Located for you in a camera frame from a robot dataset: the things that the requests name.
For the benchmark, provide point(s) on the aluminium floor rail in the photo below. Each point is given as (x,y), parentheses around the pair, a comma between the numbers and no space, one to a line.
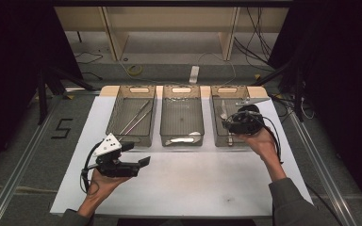
(19,169)
(323,175)

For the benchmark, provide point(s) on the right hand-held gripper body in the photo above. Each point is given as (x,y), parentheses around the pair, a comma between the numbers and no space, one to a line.
(243,122)

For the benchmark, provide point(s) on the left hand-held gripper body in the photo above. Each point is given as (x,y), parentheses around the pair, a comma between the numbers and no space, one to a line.
(108,147)

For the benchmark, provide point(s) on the yellow tape roll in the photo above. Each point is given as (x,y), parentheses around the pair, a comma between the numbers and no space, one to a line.
(131,69)

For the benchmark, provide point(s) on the person's right hand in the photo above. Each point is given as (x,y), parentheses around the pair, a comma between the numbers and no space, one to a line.
(264,144)

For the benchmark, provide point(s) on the black stand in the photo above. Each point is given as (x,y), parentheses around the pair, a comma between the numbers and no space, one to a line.
(42,94)
(298,94)

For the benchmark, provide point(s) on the person's sleeve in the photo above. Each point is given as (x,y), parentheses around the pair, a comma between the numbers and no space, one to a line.
(292,204)
(74,218)

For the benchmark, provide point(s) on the person's left hand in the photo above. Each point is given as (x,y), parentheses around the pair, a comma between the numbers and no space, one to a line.
(100,185)

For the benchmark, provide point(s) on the white power strip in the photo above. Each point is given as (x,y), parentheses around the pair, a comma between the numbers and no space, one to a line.
(194,74)

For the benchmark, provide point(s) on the smoky clear plastic bin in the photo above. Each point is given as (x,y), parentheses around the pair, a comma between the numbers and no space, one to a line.
(223,94)
(182,116)
(128,113)

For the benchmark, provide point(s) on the metal fork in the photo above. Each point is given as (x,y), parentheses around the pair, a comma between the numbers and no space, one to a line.
(230,139)

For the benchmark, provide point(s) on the person's left sleeve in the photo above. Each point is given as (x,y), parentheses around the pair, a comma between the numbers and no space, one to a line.
(74,218)

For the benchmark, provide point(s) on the metal chopstick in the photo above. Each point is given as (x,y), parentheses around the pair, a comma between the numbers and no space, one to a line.
(135,117)
(139,121)

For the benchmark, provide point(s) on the person's right sleeve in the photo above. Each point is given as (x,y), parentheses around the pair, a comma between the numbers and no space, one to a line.
(292,204)

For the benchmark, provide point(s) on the light wooden shelf unit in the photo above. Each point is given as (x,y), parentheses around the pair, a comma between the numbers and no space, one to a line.
(169,22)

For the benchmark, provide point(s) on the black curtain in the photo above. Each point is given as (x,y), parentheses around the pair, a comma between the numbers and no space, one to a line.
(342,78)
(12,62)

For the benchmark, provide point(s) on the white spoon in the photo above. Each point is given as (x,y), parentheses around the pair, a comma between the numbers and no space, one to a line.
(182,139)

